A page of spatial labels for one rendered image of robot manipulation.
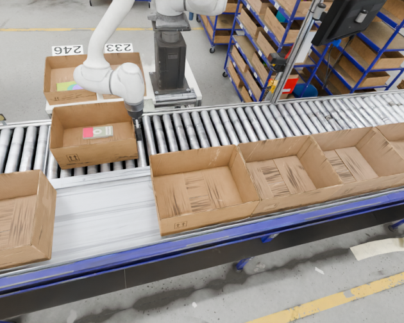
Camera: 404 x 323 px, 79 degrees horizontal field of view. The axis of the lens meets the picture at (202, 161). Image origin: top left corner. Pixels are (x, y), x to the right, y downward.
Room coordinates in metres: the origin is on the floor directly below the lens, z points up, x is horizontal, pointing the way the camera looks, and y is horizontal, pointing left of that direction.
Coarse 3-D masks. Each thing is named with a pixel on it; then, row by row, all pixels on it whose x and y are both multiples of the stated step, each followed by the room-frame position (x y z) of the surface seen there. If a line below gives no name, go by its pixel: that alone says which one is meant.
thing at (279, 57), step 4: (268, 56) 1.53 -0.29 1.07; (272, 56) 1.50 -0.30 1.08; (276, 56) 1.50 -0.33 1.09; (280, 56) 1.51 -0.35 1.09; (284, 56) 1.53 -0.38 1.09; (268, 60) 1.52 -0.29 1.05; (272, 60) 1.49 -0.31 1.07; (276, 60) 1.49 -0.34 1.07; (280, 60) 1.51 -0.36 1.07; (284, 60) 1.52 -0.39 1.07; (276, 64) 1.52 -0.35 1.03; (280, 64) 1.51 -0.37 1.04; (284, 64) 1.52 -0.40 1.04; (276, 68) 1.52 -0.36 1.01
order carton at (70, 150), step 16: (64, 112) 0.89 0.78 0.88; (80, 112) 0.93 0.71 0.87; (96, 112) 0.96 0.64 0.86; (112, 112) 1.00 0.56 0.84; (64, 128) 0.88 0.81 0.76; (80, 128) 0.90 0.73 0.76; (128, 128) 0.98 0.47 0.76; (64, 144) 0.77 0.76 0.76; (80, 144) 0.79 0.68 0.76; (96, 144) 0.70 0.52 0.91; (112, 144) 0.73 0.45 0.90; (128, 144) 0.76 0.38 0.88; (64, 160) 0.63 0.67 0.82; (80, 160) 0.66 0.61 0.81; (96, 160) 0.69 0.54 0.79; (112, 160) 0.72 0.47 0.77
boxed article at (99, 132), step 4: (84, 128) 0.90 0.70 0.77; (88, 128) 0.90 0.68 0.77; (92, 128) 0.91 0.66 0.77; (96, 128) 0.92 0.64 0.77; (100, 128) 0.92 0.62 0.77; (104, 128) 0.93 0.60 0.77; (108, 128) 0.93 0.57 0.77; (112, 128) 0.94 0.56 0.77; (84, 132) 0.87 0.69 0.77; (88, 132) 0.88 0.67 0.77; (92, 132) 0.88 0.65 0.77; (96, 132) 0.89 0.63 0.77; (100, 132) 0.89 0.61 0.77; (104, 132) 0.90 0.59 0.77; (108, 132) 0.91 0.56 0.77; (112, 132) 0.91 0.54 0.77; (84, 136) 0.84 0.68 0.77; (88, 136) 0.85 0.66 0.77; (92, 136) 0.85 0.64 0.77; (96, 136) 0.86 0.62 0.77; (100, 136) 0.87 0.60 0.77; (104, 136) 0.87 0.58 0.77; (108, 136) 0.88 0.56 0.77; (112, 136) 0.89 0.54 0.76
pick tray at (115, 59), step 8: (104, 56) 1.54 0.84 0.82; (112, 56) 1.57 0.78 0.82; (120, 56) 1.59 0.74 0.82; (128, 56) 1.61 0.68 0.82; (136, 56) 1.63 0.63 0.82; (112, 64) 1.56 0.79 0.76; (120, 64) 1.59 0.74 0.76; (136, 64) 1.62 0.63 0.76; (144, 80) 1.35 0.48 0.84; (144, 88) 1.30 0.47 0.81; (104, 96) 1.19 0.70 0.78; (112, 96) 1.21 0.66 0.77; (144, 96) 1.29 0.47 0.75
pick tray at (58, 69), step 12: (48, 60) 1.38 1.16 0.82; (60, 60) 1.41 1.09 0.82; (72, 60) 1.45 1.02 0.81; (84, 60) 1.48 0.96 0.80; (48, 72) 1.29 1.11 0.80; (60, 72) 1.36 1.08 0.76; (72, 72) 1.38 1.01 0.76; (48, 84) 1.19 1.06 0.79; (48, 96) 1.05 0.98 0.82; (60, 96) 1.08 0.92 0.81; (72, 96) 1.11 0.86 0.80; (84, 96) 1.14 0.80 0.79; (96, 96) 1.18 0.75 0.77
